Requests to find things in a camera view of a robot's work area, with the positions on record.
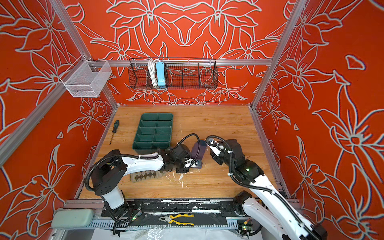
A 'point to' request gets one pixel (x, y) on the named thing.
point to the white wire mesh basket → (86, 78)
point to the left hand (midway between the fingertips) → (190, 161)
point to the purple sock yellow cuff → (198, 149)
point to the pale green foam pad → (72, 218)
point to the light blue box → (160, 75)
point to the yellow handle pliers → (169, 218)
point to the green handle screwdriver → (116, 123)
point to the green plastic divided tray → (154, 132)
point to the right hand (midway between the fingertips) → (213, 143)
